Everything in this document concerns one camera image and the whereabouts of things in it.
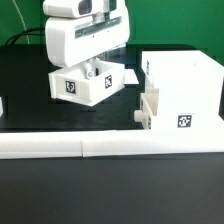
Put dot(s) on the marker tag sheet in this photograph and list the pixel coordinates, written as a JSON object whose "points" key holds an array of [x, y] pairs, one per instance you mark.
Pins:
{"points": [[130, 77]]}

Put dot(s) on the white drawer cabinet box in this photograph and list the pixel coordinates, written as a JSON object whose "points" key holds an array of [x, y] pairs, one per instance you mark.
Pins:
{"points": [[189, 86]]}

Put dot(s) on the white drawer tray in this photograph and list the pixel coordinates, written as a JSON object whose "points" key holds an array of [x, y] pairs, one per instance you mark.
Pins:
{"points": [[148, 110], [70, 84]]}

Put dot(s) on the white front drawer tray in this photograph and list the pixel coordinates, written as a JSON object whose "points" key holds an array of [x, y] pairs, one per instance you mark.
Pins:
{"points": [[148, 110]]}

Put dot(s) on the white front rail right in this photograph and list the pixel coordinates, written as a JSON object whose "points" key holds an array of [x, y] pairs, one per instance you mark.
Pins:
{"points": [[143, 142]]}

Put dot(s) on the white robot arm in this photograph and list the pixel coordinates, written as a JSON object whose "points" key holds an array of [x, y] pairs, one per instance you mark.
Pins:
{"points": [[99, 10]]}

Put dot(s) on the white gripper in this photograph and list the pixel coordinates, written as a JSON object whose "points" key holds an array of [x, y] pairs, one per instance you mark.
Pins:
{"points": [[71, 41]]}

